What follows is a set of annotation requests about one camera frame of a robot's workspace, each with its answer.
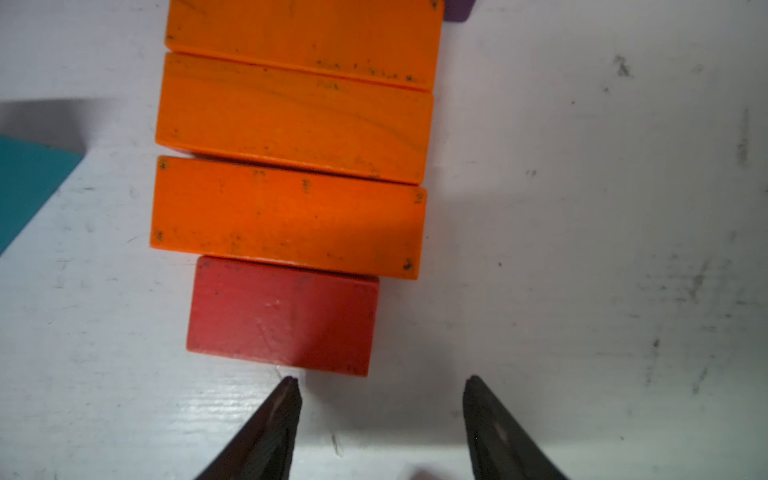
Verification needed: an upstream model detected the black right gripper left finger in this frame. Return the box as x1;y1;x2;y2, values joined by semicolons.
197;376;302;480

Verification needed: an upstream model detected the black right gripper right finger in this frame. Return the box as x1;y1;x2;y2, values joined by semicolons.
462;375;566;480

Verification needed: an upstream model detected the red block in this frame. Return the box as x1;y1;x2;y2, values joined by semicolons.
186;256;380;377

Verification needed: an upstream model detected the orange long block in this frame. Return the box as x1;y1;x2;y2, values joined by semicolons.
150;156;428;280
156;53;433;185

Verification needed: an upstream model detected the teal triangle block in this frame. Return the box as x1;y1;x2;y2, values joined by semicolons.
1;136;83;253

